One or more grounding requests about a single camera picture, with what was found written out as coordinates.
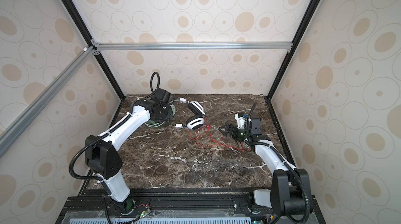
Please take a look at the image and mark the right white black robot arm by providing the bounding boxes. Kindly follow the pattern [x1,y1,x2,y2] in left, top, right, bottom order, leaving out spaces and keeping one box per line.
[218,102,313,224]

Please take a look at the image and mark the left slanted aluminium frame bar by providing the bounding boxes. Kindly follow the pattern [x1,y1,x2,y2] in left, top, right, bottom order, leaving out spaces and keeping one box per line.
[1,46,95,156]

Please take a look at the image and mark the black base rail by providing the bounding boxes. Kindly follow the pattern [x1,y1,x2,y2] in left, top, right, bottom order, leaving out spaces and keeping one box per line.
[56,187,291,224]

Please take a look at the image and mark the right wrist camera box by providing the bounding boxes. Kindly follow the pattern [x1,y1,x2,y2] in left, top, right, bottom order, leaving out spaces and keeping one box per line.
[235,114,249,130]

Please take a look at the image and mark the right black frame post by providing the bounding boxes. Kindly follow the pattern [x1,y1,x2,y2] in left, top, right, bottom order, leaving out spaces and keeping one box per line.
[265,0,321,102]

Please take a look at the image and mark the horizontal aluminium frame bar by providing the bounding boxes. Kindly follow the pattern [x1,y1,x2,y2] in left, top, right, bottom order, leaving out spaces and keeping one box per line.
[94,42,293,51]

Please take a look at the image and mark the white black red-cabled headphones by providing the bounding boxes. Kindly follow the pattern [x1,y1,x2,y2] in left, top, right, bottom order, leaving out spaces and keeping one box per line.
[174,97,251,153]

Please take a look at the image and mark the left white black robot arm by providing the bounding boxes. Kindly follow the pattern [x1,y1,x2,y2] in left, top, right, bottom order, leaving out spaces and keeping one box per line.
[69,71,173,204]

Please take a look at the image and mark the left black frame post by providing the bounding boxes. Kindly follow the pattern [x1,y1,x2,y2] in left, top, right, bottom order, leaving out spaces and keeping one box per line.
[61,0,125,101]

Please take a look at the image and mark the mint green wired headphones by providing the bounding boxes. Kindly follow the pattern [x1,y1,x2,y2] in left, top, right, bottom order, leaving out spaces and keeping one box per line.
[145,104,176,128]

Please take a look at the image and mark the black frame post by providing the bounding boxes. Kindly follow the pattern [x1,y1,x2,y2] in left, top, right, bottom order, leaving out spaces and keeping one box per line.
[265,0,321,102]
[61,0,125,101]

